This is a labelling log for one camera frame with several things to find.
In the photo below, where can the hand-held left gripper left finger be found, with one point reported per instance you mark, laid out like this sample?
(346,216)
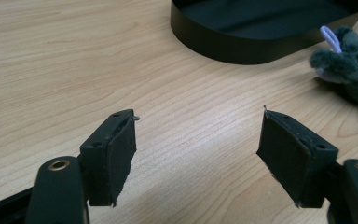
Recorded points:
(110,155)

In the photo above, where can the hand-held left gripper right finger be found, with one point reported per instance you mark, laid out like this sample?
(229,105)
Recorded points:
(292,158)

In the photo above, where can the black hook stand with tray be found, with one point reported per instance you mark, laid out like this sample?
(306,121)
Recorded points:
(230,34)

